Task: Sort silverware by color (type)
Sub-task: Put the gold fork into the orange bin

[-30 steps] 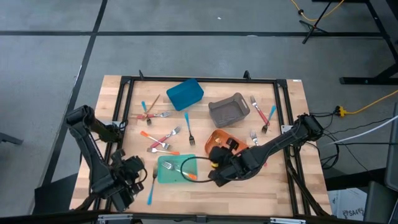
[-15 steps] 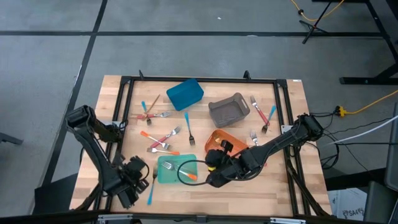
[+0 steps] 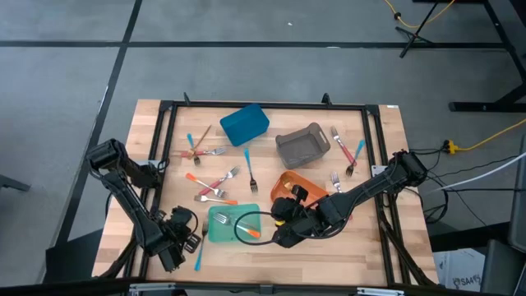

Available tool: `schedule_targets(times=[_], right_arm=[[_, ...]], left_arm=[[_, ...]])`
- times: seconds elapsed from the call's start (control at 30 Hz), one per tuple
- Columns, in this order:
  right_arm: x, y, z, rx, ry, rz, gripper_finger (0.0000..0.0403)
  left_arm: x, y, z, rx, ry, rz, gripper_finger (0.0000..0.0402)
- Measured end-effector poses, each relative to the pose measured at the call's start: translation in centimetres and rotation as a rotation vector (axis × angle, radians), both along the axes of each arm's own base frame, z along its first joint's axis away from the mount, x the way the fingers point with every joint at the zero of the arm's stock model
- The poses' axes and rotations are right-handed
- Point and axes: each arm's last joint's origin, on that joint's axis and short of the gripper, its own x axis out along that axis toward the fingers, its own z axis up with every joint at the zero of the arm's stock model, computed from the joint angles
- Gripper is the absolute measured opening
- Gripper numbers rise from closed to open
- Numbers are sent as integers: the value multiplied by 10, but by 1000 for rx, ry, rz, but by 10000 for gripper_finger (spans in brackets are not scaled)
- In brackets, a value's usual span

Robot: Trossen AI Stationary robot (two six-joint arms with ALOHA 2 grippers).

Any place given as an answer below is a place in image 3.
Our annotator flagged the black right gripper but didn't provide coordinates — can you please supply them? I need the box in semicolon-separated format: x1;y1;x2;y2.
271;184;325;250

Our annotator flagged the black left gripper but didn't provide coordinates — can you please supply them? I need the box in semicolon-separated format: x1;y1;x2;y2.
159;206;194;273

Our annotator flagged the blue-handled black fork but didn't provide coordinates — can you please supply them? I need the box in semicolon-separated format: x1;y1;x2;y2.
186;132;201;167
344;138;367;178
193;220;210;273
243;148;259;194

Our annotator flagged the green translucent plastic bin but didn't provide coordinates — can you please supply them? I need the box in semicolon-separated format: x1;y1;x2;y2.
207;203;263;244

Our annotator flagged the orange-handled silver fork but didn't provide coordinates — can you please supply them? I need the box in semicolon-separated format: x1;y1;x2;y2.
212;211;262;239
193;194;239;206
184;172;228;199

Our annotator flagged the red-handled silver fork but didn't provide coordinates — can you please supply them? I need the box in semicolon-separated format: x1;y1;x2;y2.
330;125;358;167
179;146;227;159
198;165;242;197
330;171;344;194

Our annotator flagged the orange plastic bin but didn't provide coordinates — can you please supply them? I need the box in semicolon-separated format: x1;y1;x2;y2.
270;170;330;206

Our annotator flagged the grey plastic bin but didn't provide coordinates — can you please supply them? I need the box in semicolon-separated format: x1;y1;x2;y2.
275;122;332;170

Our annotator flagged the blue plastic bin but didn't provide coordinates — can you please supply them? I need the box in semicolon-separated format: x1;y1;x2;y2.
219;103;271;148

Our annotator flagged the white cardboard box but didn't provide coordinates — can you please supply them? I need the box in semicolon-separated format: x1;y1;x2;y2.
433;247;487;294

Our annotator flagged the dark grey cabinet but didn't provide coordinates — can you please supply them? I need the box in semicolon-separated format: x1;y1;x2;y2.
479;135;526;296

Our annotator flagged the black tripod stand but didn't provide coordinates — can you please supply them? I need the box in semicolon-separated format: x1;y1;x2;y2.
394;0;439;58

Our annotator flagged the silver metal bracket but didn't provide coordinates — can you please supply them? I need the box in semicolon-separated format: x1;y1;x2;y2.
128;282;177;296
356;286;406;296

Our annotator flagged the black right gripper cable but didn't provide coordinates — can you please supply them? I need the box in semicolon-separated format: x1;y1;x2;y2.
233;210;288;247

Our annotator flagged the black aluminium table frame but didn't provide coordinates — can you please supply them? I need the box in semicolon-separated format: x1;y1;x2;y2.
92;92;439;289

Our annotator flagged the white cable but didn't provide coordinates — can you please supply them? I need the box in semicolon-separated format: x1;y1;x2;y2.
427;151;526;192

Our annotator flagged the yellow extension cable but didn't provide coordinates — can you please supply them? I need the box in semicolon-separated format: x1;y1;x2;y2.
441;118;526;155
384;0;457;30

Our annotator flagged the black floor cable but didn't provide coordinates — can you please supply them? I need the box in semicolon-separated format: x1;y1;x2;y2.
445;187;526;193

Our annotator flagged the black desk frame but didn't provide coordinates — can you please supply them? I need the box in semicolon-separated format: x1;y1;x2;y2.
410;0;526;113

